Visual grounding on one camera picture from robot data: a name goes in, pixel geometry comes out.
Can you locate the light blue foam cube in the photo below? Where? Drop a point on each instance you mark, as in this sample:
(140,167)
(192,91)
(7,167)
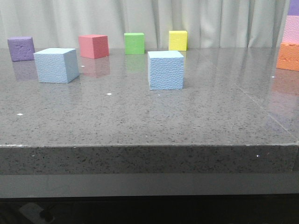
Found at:
(165,70)
(56,65)

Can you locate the green foam cube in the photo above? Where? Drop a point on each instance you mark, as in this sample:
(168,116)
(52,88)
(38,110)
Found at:
(134,43)

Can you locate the yellow foam cube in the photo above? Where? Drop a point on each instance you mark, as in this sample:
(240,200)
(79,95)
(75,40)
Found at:
(178,40)

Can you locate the pink foam cube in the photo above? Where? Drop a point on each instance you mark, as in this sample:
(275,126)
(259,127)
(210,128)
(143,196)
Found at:
(93,46)

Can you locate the white curtain backdrop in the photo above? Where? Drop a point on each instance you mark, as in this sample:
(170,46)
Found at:
(209,23)

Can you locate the purple foam cube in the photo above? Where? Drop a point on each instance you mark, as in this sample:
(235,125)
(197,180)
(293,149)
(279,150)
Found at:
(21,48)

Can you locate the orange foam block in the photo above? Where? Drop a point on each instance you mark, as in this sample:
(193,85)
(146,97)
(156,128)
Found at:
(288,56)

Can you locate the pink foam block stacked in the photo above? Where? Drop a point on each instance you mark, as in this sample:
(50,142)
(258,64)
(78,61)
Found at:
(291,31)

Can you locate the purple foam block top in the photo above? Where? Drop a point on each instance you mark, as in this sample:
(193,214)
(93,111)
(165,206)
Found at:
(294,8)

